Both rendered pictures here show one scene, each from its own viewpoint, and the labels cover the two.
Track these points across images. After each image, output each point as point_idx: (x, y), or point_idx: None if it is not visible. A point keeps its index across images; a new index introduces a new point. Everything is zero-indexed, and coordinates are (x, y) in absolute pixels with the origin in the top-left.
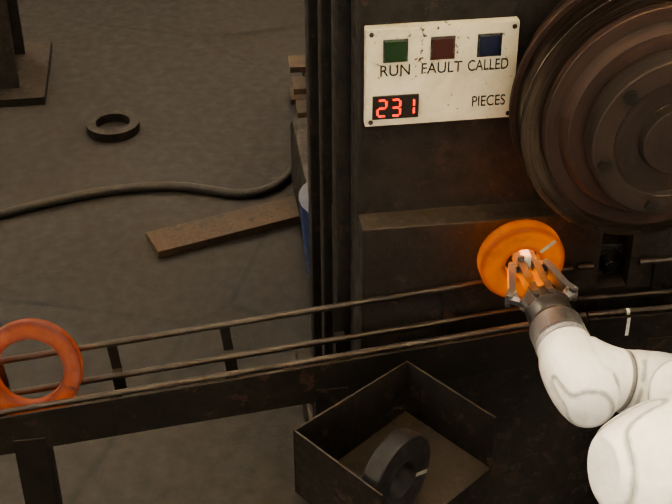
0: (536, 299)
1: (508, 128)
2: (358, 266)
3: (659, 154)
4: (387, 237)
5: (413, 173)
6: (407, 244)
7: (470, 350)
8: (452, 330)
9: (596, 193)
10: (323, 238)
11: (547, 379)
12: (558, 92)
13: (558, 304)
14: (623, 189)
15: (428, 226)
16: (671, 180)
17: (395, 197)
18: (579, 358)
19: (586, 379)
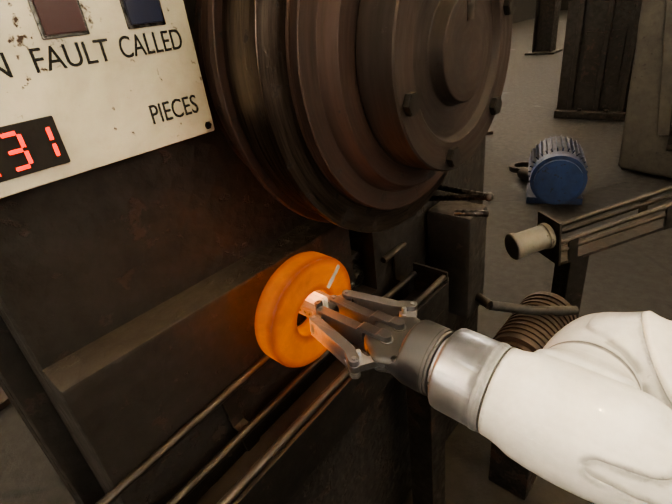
0: (405, 343)
1: (213, 155)
2: (84, 443)
3: (456, 72)
4: (111, 378)
5: (106, 266)
6: (148, 371)
7: (297, 453)
8: (252, 439)
9: (383, 171)
10: (24, 416)
11: (568, 469)
12: (303, 5)
13: (443, 333)
14: (428, 141)
15: (167, 329)
16: (456, 118)
17: (94, 314)
18: (605, 399)
19: (662, 432)
